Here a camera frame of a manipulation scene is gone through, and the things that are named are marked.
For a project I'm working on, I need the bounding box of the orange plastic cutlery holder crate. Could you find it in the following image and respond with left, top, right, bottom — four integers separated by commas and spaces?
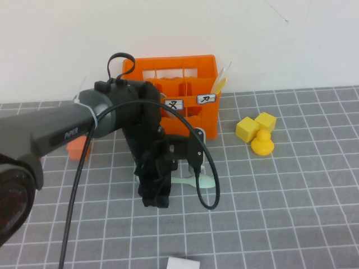
122, 54, 222, 140

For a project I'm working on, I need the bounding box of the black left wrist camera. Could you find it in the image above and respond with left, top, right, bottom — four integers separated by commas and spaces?
187, 127, 208, 174

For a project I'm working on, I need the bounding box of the yellow plastic knife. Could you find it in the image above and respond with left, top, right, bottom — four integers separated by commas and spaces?
210, 77, 228, 95

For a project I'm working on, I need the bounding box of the long black camera cable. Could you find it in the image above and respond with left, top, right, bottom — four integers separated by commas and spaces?
57, 100, 220, 269

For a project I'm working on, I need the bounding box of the yellow foam cube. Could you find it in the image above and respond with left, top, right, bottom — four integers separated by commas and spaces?
254, 112, 277, 132
235, 116, 260, 143

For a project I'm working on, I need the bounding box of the white zip tie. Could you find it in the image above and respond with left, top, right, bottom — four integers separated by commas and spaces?
73, 75, 99, 131

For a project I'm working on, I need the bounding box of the yellow rubber duck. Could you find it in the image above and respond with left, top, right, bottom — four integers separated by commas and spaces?
250, 129, 274, 156

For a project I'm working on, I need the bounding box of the orange foam block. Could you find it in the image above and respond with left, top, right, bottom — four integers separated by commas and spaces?
66, 137, 92, 161

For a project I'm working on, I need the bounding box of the white paper card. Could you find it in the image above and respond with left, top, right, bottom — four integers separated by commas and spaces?
166, 255, 201, 269

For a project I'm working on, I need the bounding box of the mint green plastic spoon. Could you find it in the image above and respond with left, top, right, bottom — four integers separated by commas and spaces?
134, 173, 217, 189

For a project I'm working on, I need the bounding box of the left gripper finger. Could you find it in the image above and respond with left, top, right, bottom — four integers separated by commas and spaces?
157, 173, 172, 208
137, 179, 159, 208

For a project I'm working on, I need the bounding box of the white label knife character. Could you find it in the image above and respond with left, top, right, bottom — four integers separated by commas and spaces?
196, 93, 217, 105

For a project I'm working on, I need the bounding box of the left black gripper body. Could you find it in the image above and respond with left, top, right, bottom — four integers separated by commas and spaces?
125, 123, 177, 183

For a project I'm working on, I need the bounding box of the short looped black cable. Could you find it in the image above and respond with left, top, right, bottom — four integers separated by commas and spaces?
108, 52, 136, 84

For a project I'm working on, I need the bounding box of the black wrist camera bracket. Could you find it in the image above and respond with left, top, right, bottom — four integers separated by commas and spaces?
165, 134, 197, 166

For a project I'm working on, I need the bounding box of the white label fork character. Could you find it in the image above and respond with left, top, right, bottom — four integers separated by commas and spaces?
164, 99, 185, 110

